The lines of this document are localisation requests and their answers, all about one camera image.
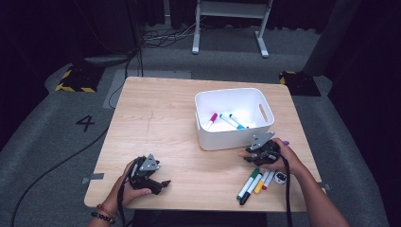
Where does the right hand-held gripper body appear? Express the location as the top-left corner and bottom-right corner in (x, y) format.
(245, 131), (282, 166)

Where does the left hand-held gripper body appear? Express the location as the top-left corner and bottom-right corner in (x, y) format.
(130, 153), (162, 191)

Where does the white plastic bin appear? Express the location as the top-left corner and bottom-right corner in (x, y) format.
(194, 87), (275, 151)

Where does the red marker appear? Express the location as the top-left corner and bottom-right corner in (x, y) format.
(262, 169), (276, 191)

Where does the white toy car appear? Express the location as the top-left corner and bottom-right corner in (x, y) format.
(272, 170), (288, 185)

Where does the yellow marker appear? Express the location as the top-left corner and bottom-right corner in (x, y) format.
(253, 170), (270, 195)

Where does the black marker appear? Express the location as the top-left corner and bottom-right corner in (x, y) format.
(238, 172), (264, 206)

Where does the light blue marker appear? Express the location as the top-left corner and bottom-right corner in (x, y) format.
(229, 113), (250, 130)

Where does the pink marker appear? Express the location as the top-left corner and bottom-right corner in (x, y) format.
(206, 112), (218, 131)

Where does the person's right hand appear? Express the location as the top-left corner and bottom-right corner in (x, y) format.
(261, 138), (305, 176)

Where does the person's left hand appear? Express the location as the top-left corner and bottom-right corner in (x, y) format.
(107, 159), (153, 212)

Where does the black yellow striped base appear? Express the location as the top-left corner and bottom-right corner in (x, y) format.
(55, 63), (107, 94)
(278, 70), (323, 97)

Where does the black stand pole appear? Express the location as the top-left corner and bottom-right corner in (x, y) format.
(125, 0), (145, 79)

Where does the grey pillar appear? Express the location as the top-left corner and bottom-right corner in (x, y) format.
(302, 0), (362, 78)

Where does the white metal stand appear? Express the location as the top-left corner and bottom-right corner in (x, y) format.
(191, 0), (274, 59)

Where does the left hand-held gripper cable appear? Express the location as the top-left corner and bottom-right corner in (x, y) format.
(116, 157), (140, 227)

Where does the hand-held gripper cable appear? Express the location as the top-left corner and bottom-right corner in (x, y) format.
(116, 157), (140, 227)
(282, 155), (294, 227)

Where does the right hand-held gripper cable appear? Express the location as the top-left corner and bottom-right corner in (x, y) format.
(282, 155), (294, 227)

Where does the red cord bracelet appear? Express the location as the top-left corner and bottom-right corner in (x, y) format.
(96, 203), (118, 219)

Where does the black bead bracelet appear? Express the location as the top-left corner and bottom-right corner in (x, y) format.
(90, 211), (116, 225)

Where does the long black floor cable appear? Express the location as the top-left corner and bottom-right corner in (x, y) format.
(9, 125), (111, 227)

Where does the bundle of floor cables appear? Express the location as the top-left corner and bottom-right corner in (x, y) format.
(140, 20), (202, 49)

